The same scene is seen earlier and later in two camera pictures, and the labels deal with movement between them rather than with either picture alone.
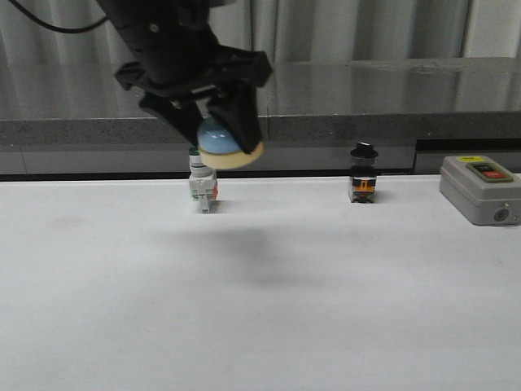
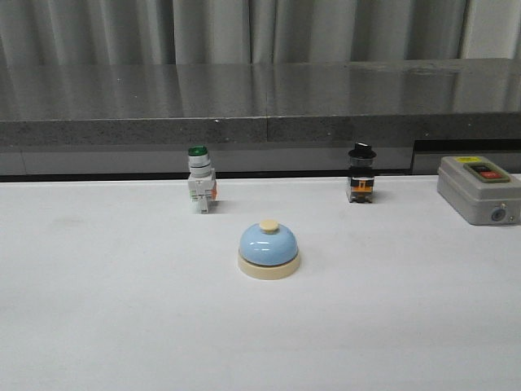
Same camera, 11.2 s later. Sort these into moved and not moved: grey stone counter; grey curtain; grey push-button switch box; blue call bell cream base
Moved: blue call bell cream base
Not moved: grey push-button switch box; grey curtain; grey stone counter
